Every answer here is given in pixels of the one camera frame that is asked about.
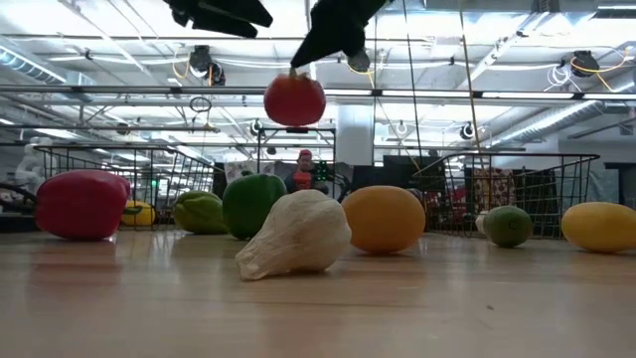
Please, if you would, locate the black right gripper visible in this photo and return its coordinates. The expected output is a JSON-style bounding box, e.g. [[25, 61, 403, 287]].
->
[[290, 0, 392, 70]]

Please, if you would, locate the red and yellow apple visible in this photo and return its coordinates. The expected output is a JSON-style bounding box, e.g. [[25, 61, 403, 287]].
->
[[262, 72, 328, 127]]

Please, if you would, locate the green bell pepper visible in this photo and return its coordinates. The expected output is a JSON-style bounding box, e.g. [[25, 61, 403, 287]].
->
[[222, 171, 289, 242]]

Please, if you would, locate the orange citrus fruit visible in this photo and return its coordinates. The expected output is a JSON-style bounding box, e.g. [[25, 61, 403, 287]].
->
[[341, 185, 427, 256]]

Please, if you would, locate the light green chayote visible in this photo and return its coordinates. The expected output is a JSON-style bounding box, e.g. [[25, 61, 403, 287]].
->
[[172, 190, 230, 236]]

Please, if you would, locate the yellow lemon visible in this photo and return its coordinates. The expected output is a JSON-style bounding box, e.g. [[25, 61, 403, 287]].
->
[[121, 199, 157, 228], [560, 201, 636, 254]]

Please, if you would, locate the red bell pepper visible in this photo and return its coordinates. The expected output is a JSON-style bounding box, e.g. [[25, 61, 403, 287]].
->
[[34, 168, 131, 242]]

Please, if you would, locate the green lime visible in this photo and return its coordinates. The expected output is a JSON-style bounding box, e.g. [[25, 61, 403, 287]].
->
[[482, 205, 534, 249]]

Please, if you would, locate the white building column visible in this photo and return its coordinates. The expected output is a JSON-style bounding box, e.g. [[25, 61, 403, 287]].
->
[[336, 102, 375, 168]]

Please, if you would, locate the person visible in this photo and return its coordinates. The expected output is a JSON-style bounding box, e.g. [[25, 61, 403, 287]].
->
[[284, 148, 330, 196]]

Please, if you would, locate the floral print banner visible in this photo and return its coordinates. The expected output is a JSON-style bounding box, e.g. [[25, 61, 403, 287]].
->
[[224, 159, 259, 186]]

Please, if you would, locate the floral patterned cloth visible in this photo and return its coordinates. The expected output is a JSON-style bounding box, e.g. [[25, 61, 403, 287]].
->
[[470, 167, 518, 210]]

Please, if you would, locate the white humanoid figure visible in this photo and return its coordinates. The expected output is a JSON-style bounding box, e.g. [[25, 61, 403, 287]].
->
[[13, 137, 57, 206]]

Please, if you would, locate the black ceiling cable reel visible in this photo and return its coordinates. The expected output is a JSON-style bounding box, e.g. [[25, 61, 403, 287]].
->
[[346, 48, 373, 75], [569, 49, 601, 79], [188, 44, 228, 87]]

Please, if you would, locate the hanging cable loop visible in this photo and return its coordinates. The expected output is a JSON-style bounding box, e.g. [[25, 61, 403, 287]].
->
[[188, 95, 214, 114]]

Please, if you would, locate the black frame rig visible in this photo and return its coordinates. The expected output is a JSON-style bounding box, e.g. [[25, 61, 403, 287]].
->
[[256, 126, 338, 168]]

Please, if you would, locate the long black cable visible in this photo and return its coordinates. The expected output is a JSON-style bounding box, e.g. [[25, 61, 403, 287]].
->
[[400, 0, 424, 160]]

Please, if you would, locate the yellow cable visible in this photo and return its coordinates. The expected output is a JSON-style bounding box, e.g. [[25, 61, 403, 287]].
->
[[456, 0, 484, 155]]

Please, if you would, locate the wire basket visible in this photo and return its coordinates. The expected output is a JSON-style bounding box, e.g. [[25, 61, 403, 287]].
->
[[32, 143, 218, 231], [411, 152, 601, 239]]

